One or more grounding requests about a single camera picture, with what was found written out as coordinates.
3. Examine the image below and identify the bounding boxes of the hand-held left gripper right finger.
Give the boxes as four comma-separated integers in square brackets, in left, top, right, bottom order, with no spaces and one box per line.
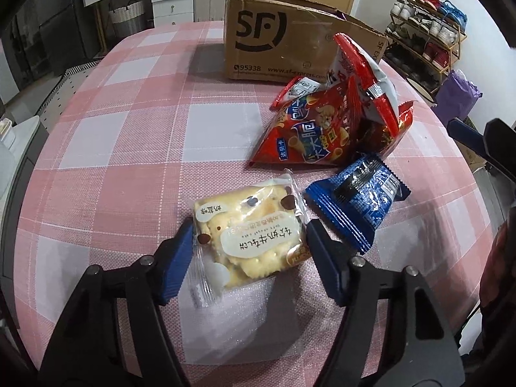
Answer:
[305,220,466,387]

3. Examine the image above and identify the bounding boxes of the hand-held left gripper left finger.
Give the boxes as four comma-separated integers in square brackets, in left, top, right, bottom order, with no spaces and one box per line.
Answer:
[38,222,196,387]

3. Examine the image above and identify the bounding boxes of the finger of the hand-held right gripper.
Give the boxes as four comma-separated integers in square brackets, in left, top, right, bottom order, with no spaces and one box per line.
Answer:
[446,118,489,159]
[483,118,516,196]

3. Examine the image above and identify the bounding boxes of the clear biscuit packet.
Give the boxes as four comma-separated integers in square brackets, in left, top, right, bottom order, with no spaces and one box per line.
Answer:
[189,168,312,310]

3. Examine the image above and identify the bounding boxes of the large white red chips bag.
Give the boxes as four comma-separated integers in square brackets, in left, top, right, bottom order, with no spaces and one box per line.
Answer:
[331,32,401,138]

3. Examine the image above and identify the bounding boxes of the red snack bag white back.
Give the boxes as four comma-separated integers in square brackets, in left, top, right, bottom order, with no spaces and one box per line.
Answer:
[247,76,365,169]

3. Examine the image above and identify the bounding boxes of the small brown cardboard box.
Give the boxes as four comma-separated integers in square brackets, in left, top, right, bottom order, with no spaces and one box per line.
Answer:
[457,145,488,172]

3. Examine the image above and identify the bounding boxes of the purple plastic bag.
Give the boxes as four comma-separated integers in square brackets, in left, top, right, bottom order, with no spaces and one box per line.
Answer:
[434,69,483,118]

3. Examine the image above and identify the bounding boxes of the cream waste bin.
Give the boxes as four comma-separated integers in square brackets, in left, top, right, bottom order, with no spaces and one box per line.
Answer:
[405,74,438,107]

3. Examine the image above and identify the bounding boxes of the blue snack packet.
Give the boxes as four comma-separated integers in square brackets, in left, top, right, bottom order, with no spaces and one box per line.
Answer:
[302,153,412,255]

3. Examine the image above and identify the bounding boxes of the wooden shoe rack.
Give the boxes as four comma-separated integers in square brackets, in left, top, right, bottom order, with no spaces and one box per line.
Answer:
[383,0,468,93]

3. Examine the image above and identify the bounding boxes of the rows of racked shoes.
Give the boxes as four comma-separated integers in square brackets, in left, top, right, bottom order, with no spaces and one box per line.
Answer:
[383,0,468,89]

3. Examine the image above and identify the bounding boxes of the pink checked tablecloth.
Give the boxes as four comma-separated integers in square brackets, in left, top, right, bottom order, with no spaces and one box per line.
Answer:
[12,20,496,387]

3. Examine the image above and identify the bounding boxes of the black white patterned rug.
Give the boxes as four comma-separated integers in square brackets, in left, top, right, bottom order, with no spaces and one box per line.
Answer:
[38,62,105,122]

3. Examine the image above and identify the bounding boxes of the woven laundry basket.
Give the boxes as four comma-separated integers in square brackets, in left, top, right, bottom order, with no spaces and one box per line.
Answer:
[108,0,146,39]

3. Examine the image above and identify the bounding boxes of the dark glass cabinet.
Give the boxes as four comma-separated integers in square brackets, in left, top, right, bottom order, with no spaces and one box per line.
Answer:
[8,0,45,89]

